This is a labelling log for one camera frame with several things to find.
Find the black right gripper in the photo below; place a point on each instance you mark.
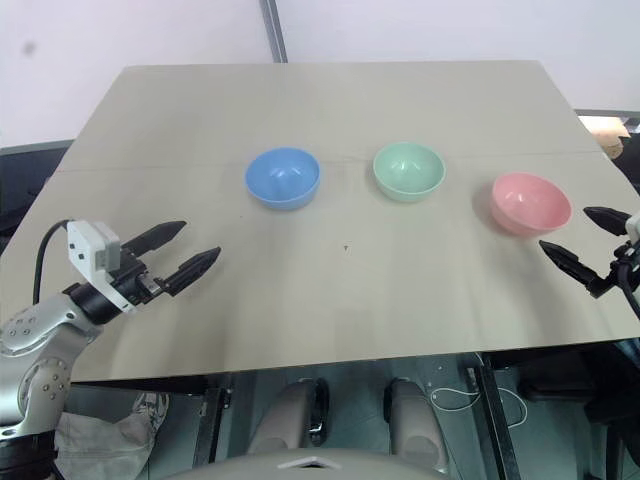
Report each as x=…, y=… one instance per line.
x=627, y=265

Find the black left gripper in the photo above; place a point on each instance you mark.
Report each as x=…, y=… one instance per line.
x=134, y=280

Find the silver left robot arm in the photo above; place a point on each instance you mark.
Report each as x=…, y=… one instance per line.
x=35, y=340

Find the red plastic bowl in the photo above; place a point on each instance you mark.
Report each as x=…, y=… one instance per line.
x=530, y=205

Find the brown cardboard box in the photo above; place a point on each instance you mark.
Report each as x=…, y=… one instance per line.
x=607, y=129

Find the blue plastic bowl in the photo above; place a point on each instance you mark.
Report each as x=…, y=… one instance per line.
x=282, y=177

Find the black equipment under table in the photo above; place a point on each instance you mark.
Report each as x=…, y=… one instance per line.
x=590, y=395

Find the black furniture beside table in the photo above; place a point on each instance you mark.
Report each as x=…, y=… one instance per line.
x=27, y=180

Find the green plastic bowl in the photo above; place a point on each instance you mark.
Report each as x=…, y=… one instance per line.
x=409, y=172

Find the grey rounded robot leg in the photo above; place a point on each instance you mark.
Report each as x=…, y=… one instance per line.
x=415, y=420
x=285, y=415

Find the crumpled grey cloth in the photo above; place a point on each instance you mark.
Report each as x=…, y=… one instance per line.
x=105, y=440

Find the grey vertical pillar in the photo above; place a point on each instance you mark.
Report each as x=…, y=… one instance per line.
x=275, y=30

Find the grey robot torso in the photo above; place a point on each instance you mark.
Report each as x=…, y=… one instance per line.
x=310, y=465

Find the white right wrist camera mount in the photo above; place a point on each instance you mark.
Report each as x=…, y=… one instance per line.
x=635, y=230

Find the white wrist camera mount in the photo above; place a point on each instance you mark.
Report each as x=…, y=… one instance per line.
x=87, y=245
x=635, y=230

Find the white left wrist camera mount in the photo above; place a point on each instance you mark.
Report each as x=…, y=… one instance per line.
x=87, y=245

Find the black table frame leg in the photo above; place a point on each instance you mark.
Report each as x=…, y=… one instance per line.
x=215, y=420
x=500, y=415

